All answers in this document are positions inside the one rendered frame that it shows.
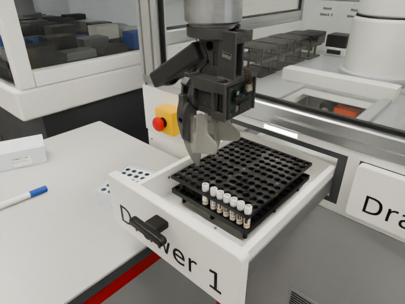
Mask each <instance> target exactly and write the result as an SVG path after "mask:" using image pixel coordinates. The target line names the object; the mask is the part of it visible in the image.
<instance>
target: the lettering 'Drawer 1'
mask: <svg viewBox="0 0 405 304"><path fill-rule="evenodd" d="M120 208H121V215H122V221H124V222H125V223H127V224H129V225H131V224H130V223H128V222H126V221H125V220H124V216H123V211H122V208H123V209H125V210H126V211H127V213H128V215H129V218H131V215H130V213H129V211H128V210H127V209H126V208H125V207H123V206H122V205H121V204H120ZM169 245H170V243H168V244H167V247H166V248H165V245H164V246H163V247H164V250H165V253H166V254H168V250H169ZM175 251H178V252H179V253H180V254H181V255H182V257H180V256H179V255H177V254H176V253H175ZM175 255H176V256H178V257H179V258H180V259H182V260H183V261H184V256H183V254H182V252H180V251H179V250H178V249H173V256H174V258H175V260H176V261H177V262H178V263H179V264H180V265H182V266H184V264H182V263H181V262H179V261H178V260H177V258H176V256H175ZM191 263H194V264H195V265H196V262H195V261H191V258H189V271H190V272H191ZM209 271H210V272H211V273H213V274H214V287H213V286H211V285H210V287H211V288H213V289H214V290H215V291H216V292H218V293H219V294H220V295H221V292H220V291H218V290H217V273H216V272H215V271H213V270H211V269H209Z"/></svg>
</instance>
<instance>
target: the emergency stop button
mask: <svg viewBox="0 0 405 304"><path fill-rule="evenodd" d="M152 126H153V127H154V129H155V130H156V131H162V130H163V129H164V122H163V120H162V119H161V118H159V117H155V118H154V119H153V120H152Z"/></svg>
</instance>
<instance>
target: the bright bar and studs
mask: <svg viewBox="0 0 405 304"><path fill-rule="evenodd" d="M191 216H192V217H194V218H195V219H197V220H198V221H200V222H202V223H203V224H205V225H206V226H209V227H210V228H211V229H213V230H215V231H217V232H218V233H220V234H221V235H223V236H225V237H226V238H228V239H230V240H231V241H233V242H235V243H236V244H238V245H239V246H241V247H243V241H241V240H239V239H238V238H236V237H235V236H233V235H231V234H229V233H228V232H226V231H224V230H223V229H221V228H220V227H218V226H216V225H214V224H213V223H211V222H209V221H208V220H206V219H205V218H203V217H201V216H199V215H198V214H196V213H194V214H193V215H191Z"/></svg>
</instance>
